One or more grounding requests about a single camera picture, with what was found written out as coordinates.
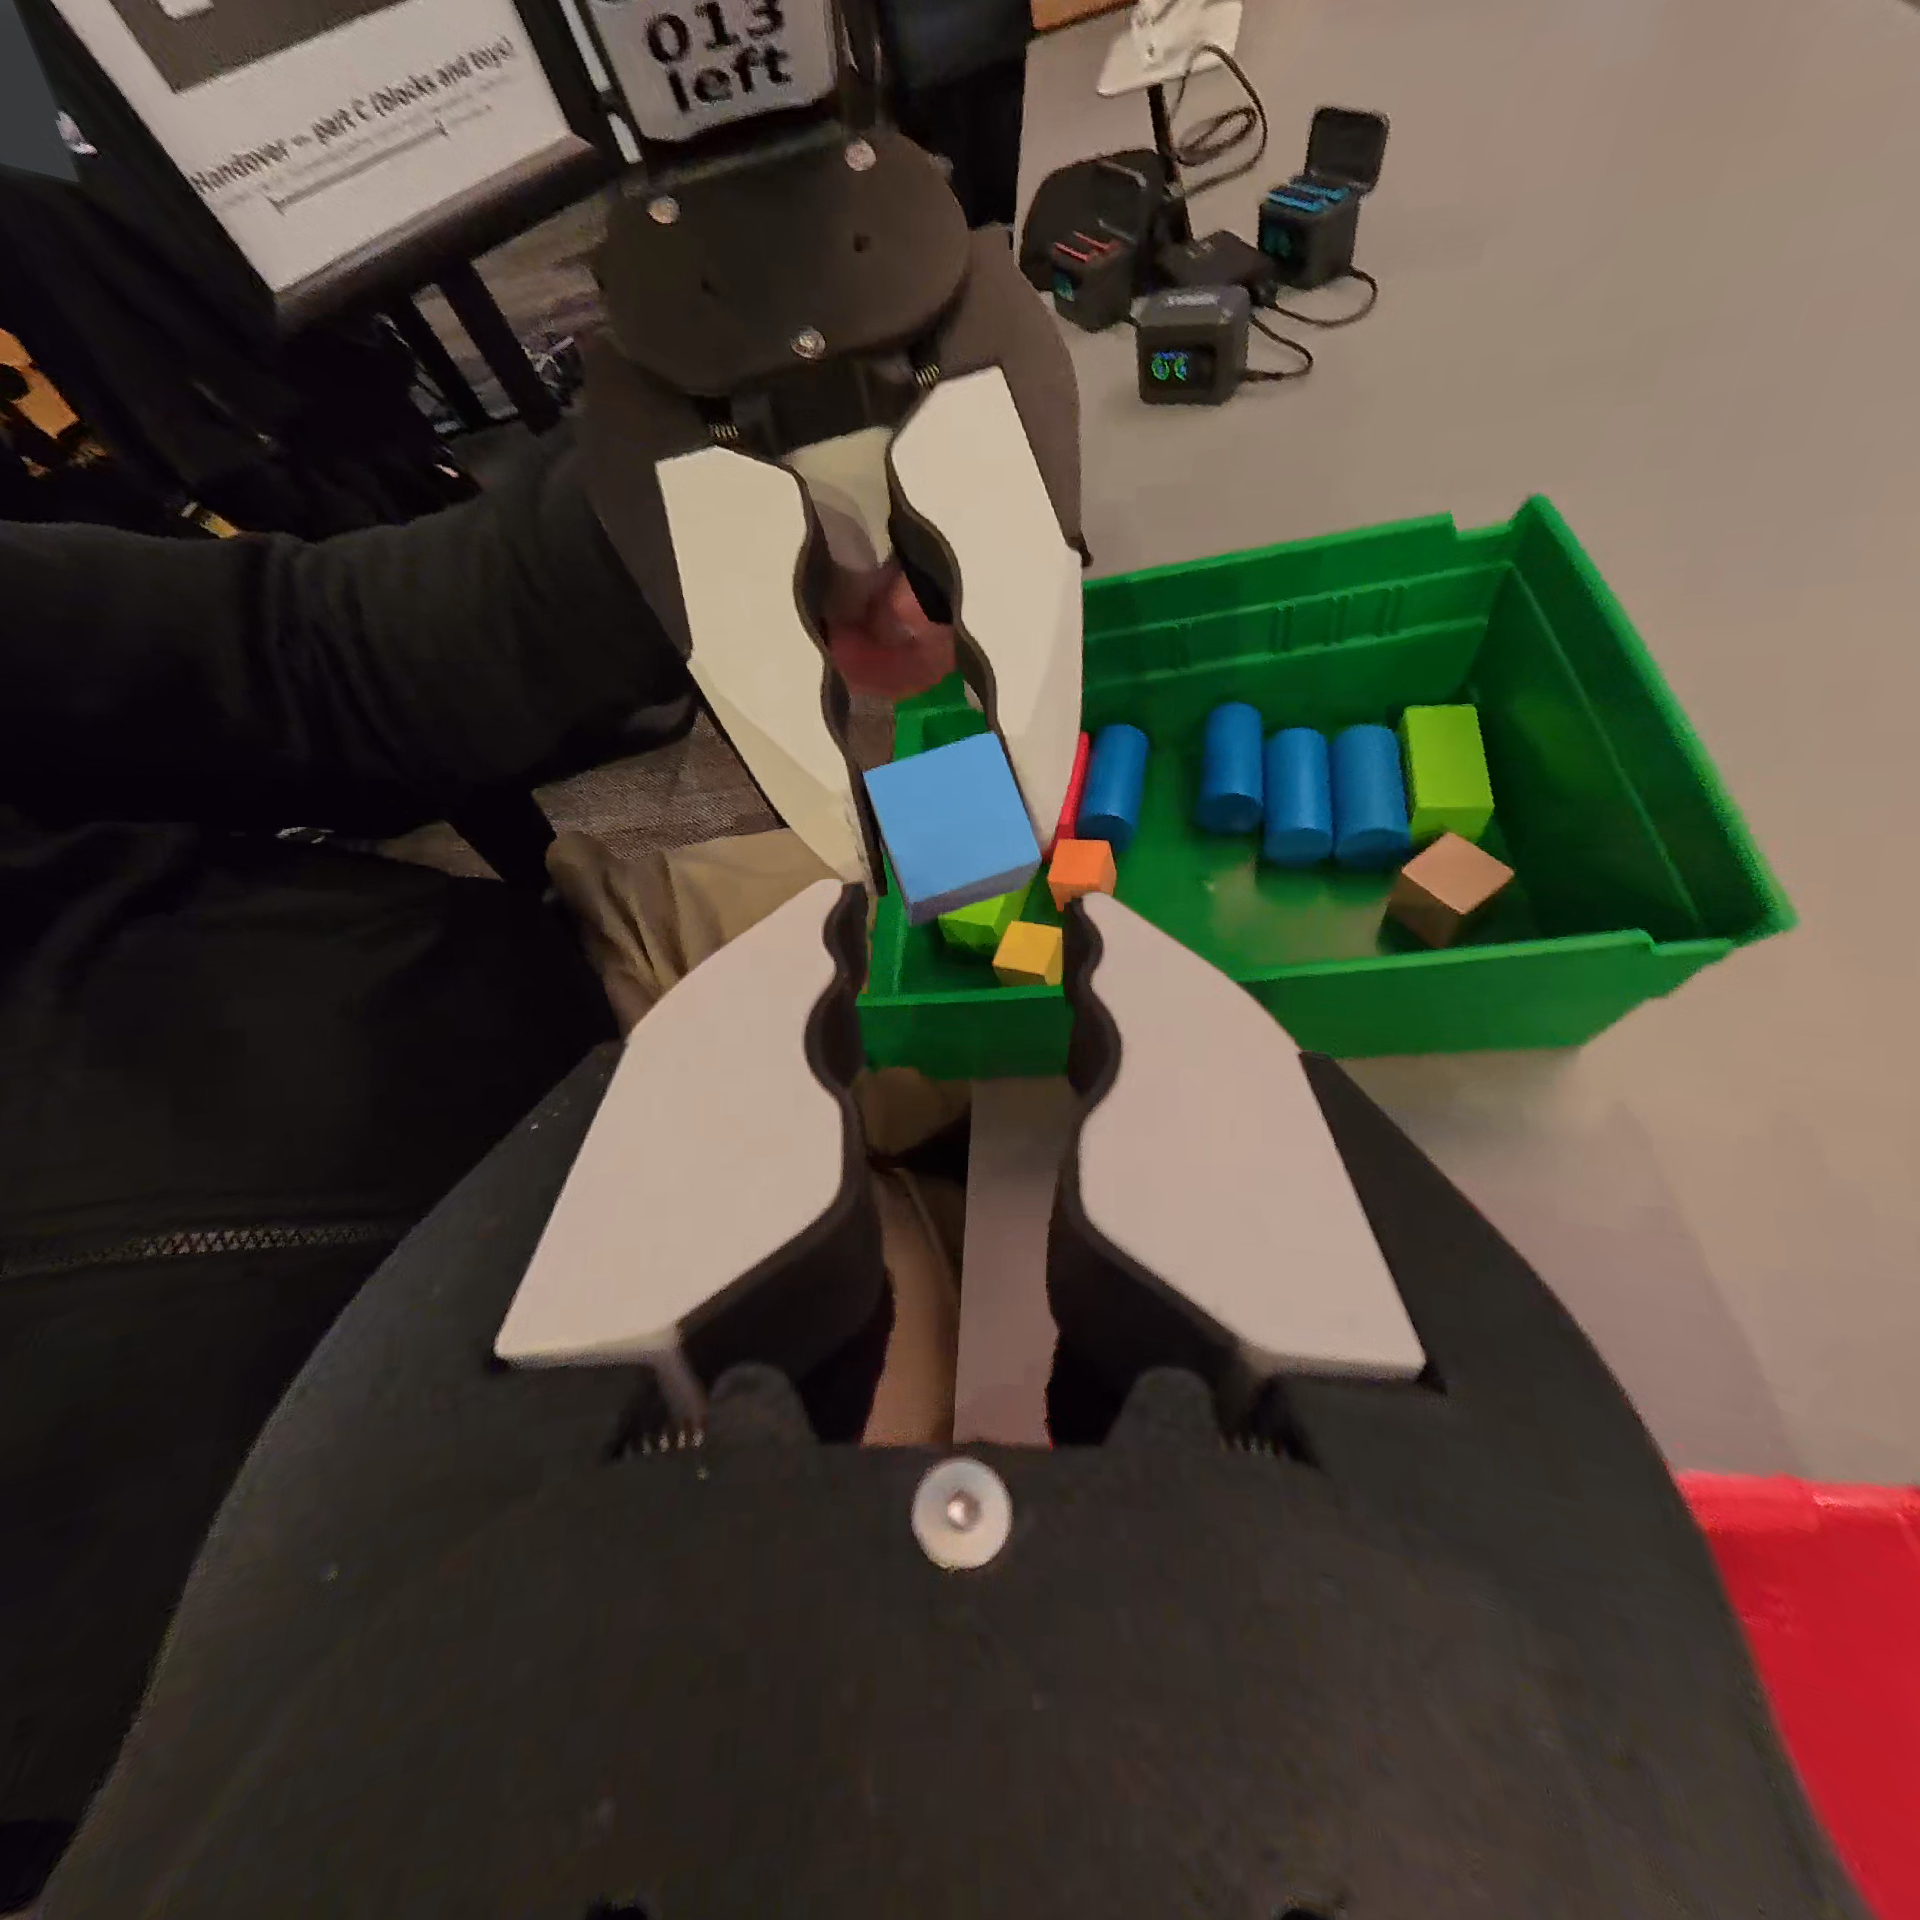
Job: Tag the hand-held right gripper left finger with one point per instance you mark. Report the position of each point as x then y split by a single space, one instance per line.
692 1141

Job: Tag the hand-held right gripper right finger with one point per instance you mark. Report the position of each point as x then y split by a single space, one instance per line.
1230 1170

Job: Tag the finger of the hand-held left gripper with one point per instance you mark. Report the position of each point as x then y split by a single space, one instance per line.
998 540
743 616

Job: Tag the blue wooden cube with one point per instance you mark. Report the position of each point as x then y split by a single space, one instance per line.
949 818

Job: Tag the small orange wooden cube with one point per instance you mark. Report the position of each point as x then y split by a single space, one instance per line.
1085 874

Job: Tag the green plastic bin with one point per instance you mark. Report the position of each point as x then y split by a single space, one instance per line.
1589 781

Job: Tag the red plastic bin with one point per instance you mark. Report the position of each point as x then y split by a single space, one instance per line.
1823 1664

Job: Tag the person's left forearm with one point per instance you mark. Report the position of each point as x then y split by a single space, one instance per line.
331 661

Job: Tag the person's left hand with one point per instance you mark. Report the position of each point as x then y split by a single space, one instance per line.
893 642

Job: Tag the thin red wooden block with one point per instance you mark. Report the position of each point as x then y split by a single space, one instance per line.
1070 796

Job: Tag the blue wooden cylinder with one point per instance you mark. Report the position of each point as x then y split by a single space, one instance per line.
1115 781
1369 799
1300 799
1230 769

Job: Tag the small yellow wooden cube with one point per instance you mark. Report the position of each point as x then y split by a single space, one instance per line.
1029 954

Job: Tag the black battery charging case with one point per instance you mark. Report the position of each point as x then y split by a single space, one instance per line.
1319 201
1095 233

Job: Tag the flat green wooden block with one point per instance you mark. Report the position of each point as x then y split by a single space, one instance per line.
983 922

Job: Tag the black power adapter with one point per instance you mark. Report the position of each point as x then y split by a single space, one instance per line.
1219 268

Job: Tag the brown wooden cube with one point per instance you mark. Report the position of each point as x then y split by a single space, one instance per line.
1448 887

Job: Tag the white printed sign board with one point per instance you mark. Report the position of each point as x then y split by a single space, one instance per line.
359 135

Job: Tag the white stand base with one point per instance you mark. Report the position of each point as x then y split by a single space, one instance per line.
1166 41

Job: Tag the tall green wooden block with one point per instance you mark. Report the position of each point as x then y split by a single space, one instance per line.
1448 769

